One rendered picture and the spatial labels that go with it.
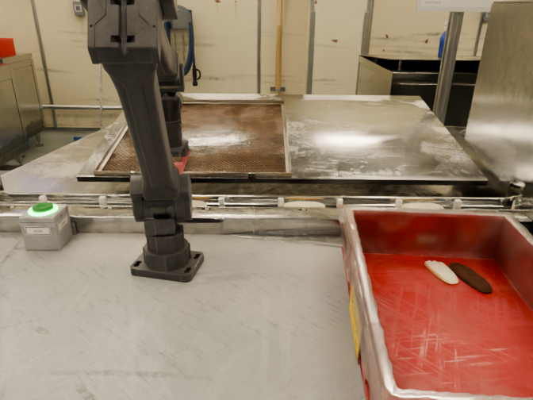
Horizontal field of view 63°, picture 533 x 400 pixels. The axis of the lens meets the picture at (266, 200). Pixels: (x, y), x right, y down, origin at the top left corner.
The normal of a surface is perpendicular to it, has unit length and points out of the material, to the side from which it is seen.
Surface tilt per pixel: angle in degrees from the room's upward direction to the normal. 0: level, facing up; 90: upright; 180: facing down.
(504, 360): 0
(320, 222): 90
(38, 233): 90
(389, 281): 0
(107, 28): 57
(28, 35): 90
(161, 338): 0
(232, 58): 90
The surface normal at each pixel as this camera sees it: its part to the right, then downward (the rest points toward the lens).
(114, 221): 0.00, 0.40
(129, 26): 0.11, -0.16
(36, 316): 0.01, -0.91
